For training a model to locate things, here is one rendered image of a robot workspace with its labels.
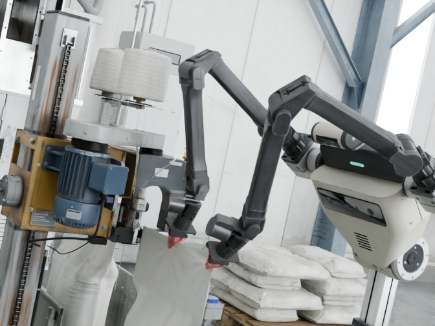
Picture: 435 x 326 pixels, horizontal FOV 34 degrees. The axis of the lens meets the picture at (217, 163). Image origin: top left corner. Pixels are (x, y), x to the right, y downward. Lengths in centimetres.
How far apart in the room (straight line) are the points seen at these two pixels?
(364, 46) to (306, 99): 679
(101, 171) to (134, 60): 38
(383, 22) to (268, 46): 139
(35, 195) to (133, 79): 51
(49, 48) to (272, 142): 93
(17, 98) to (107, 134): 300
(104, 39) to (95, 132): 354
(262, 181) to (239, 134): 572
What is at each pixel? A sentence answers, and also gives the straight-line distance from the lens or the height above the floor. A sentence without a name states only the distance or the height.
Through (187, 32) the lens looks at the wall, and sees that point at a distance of 725.
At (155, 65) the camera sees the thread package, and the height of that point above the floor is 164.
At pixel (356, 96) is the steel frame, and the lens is 837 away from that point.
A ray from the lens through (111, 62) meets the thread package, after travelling 258.
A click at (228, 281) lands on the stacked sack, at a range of 554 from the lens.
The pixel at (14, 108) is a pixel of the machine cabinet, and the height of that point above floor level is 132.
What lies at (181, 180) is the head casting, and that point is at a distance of 266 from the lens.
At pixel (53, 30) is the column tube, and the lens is 248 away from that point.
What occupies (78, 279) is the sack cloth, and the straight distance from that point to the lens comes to 290.
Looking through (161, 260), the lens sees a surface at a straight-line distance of 250.
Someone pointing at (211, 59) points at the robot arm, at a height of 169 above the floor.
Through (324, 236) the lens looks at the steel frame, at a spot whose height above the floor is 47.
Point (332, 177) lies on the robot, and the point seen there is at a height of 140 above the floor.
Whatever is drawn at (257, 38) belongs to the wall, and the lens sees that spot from 771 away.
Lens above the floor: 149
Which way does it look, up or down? 3 degrees down
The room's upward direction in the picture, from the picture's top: 12 degrees clockwise
